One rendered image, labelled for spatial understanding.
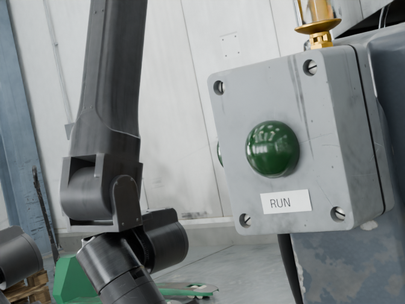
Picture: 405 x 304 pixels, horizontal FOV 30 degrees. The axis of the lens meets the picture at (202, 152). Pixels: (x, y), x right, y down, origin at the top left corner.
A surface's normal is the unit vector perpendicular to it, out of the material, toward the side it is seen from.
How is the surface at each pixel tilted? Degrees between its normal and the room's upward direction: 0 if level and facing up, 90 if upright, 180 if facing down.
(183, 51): 90
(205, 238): 90
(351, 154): 90
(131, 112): 86
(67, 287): 75
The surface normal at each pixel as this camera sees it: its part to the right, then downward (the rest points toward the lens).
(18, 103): 0.74, -0.11
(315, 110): -0.64, 0.17
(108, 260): -0.06, -0.30
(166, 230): 0.54, -0.63
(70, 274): 0.67, -0.36
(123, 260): 0.39, -0.53
